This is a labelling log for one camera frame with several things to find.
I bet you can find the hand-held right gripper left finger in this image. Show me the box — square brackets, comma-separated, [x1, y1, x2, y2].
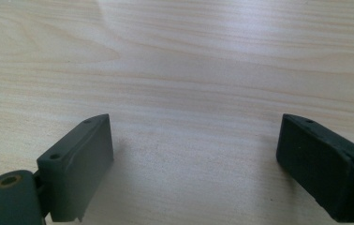
[36, 113, 115, 223]

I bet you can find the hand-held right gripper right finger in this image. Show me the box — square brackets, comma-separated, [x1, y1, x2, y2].
[275, 112, 354, 224]

